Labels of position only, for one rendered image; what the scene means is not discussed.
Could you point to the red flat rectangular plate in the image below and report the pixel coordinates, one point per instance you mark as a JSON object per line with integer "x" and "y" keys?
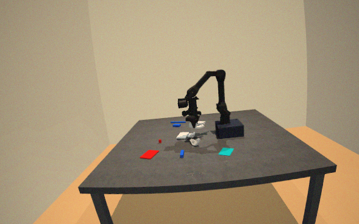
{"x": 149, "y": 154}

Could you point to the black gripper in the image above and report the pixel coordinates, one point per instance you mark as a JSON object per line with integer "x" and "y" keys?
{"x": 193, "y": 118}

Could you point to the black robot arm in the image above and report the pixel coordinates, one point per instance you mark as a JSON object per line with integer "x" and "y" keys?
{"x": 190, "y": 98}

